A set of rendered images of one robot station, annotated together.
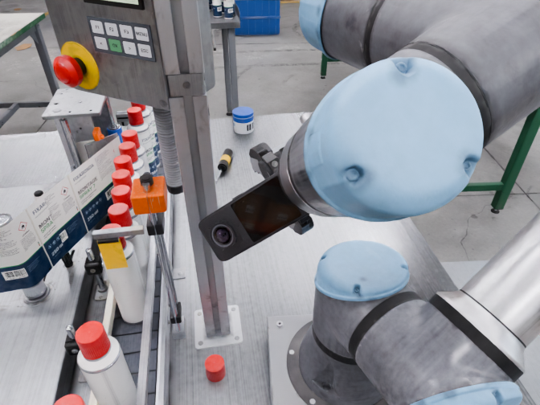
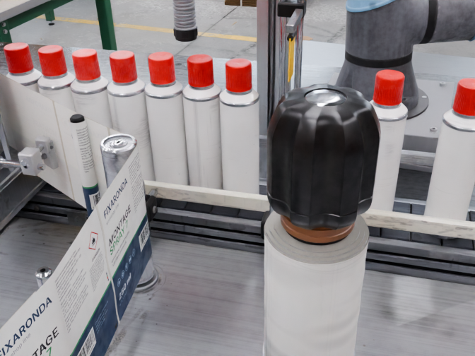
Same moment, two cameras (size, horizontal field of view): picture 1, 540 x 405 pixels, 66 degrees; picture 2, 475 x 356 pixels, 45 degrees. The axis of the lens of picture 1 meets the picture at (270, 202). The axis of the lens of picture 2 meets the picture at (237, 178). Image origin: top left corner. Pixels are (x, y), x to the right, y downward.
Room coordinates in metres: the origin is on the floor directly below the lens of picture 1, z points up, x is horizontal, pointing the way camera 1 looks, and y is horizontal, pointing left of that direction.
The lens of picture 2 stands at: (0.20, 0.86, 1.35)
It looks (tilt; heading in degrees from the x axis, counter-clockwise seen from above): 33 degrees down; 295
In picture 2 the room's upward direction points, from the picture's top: 1 degrees counter-clockwise
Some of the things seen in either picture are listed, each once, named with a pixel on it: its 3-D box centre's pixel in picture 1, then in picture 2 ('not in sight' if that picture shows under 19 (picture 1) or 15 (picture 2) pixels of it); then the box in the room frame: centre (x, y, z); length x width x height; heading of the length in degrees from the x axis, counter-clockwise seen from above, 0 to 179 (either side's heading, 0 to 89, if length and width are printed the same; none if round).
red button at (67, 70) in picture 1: (71, 70); not in sight; (0.50, 0.24, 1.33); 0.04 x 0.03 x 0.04; 65
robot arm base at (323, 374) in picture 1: (348, 344); (376, 74); (0.37, -0.12, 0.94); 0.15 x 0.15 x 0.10
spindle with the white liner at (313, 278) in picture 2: not in sight; (314, 258); (0.29, 0.50, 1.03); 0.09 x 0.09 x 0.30
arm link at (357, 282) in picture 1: (360, 296); (385, 9); (0.37, -0.12, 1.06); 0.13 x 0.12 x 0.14; 28
